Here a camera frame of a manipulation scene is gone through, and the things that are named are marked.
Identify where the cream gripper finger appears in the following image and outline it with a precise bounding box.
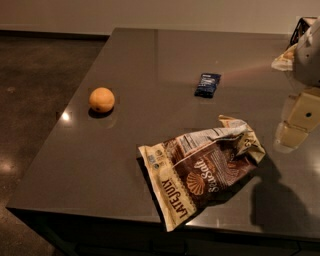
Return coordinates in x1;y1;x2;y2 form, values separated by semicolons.
273;122;308;153

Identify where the brown Late July chip bag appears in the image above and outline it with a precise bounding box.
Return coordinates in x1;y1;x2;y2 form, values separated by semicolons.
139;115;265;231

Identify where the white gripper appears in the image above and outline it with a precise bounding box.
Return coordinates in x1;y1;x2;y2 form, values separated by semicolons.
282;18;320;132

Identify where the cream snack bag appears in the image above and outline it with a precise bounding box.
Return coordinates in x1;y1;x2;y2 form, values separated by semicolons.
271;44;297;72

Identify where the black wire basket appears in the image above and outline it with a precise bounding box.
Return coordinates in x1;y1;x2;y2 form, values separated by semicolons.
289;17;317;46

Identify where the orange fruit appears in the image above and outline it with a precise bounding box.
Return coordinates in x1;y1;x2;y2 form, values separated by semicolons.
89;87;115;113

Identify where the blue rxbar blueberry bar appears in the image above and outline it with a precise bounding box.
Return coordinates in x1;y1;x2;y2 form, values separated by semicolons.
194;73;221;98

